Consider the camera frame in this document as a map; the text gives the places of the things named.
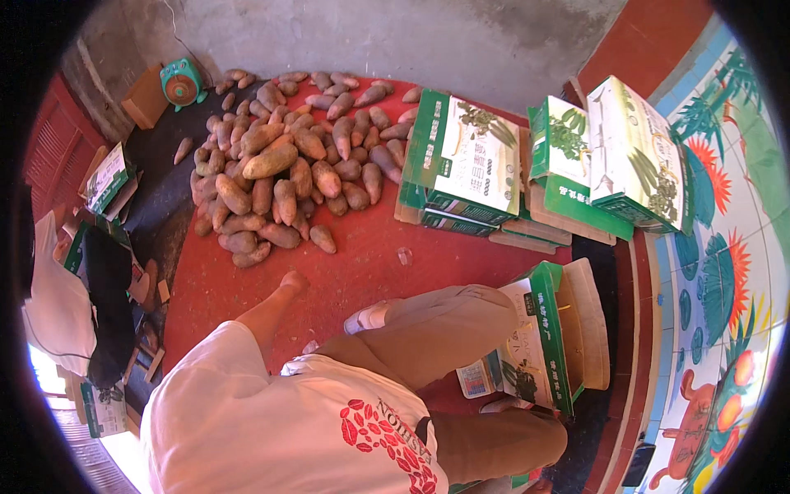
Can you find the person's left hand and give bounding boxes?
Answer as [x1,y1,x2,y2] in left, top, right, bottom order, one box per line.
[279,270,311,296]

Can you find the red carpet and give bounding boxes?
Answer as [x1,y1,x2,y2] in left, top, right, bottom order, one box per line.
[162,75,620,427]

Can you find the pile of sweet potatoes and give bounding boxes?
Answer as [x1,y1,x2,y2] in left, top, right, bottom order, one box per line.
[173,68,427,269]

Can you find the person's body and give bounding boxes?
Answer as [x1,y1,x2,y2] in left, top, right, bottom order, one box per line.
[141,312,450,494]

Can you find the person's legs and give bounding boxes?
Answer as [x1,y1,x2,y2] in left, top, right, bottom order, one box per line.
[315,284,569,486]

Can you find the black ground sheet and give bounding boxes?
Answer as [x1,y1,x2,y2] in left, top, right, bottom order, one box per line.
[122,79,272,251]

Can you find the black cloth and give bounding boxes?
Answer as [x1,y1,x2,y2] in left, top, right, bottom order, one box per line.
[82,227,138,391]

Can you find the white blue scale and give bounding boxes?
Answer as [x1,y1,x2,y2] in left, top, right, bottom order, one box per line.
[455,358,504,400]

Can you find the large green white carton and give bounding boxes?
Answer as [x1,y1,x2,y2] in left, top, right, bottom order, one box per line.
[401,88,522,226]

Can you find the small green white carton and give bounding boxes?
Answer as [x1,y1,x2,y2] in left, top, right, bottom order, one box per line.
[78,142,139,222]

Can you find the teal small fan heater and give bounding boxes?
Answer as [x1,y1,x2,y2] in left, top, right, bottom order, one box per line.
[159,57,209,112]

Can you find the stack of flat cartons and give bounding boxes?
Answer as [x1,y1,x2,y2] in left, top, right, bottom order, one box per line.
[394,126,576,255]

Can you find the upright green white carton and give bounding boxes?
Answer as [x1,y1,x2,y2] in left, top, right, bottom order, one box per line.
[78,380,132,440]

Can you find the brown cardboard box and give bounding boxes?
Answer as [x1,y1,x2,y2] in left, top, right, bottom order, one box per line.
[120,63,170,130]

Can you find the open green white carton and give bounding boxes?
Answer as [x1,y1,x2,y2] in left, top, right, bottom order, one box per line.
[497,258,612,422]

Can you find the red slatted door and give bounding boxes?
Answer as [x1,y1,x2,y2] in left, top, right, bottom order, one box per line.
[23,73,113,218]

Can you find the green white carton leaf print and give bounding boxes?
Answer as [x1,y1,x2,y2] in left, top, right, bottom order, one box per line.
[527,96,637,243]

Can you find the tall green white carton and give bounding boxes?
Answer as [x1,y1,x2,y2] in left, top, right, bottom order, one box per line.
[586,75,696,236]

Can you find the black phone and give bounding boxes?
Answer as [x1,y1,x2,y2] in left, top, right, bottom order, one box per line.
[621,443,657,489]

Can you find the thin wall cable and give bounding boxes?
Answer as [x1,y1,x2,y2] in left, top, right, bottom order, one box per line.
[162,0,214,70]

